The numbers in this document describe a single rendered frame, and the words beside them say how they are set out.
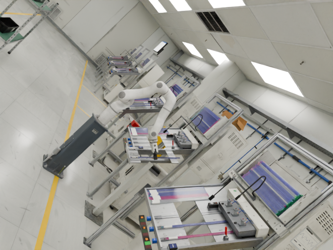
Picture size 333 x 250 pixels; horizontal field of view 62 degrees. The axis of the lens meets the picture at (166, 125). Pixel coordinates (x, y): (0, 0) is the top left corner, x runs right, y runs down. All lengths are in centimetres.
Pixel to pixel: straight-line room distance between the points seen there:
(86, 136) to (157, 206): 110
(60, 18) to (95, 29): 127
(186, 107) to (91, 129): 213
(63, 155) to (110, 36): 894
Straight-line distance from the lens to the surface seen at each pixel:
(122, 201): 340
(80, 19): 1159
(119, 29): 1160
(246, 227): 211
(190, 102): 461
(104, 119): 288
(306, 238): 236
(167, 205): 227
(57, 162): 306
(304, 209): 214
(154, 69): 769
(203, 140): 320
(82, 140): 294
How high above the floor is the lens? 140
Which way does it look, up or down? 5 degrees down
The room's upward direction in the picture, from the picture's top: 47 degrees clockwise
